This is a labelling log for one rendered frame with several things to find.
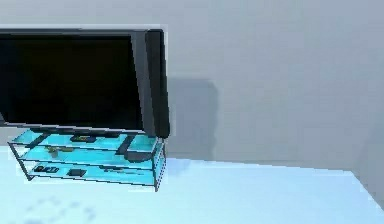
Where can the blue glass television stand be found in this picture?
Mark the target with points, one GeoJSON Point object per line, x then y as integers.
{"type": "Point", "coordinates": [90, 156]}

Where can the black flat television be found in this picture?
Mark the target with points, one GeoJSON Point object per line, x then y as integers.
{"type": "Point", "coordinates": [70, 80]}

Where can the black remote control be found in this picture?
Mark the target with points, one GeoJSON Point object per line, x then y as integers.
{"type": "Point", "coordinates": [84, 138]}

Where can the small black box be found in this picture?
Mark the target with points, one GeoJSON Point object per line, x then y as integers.
{"type": "Point", "coordinates": [76, 172]}

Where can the small brown object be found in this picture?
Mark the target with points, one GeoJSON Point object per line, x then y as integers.
{"type": "Point", "coordinates": [55, 151]}

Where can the small dark patterned object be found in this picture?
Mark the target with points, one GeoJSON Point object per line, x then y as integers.
{"type": "Point", "coordinates": [46, 169]}

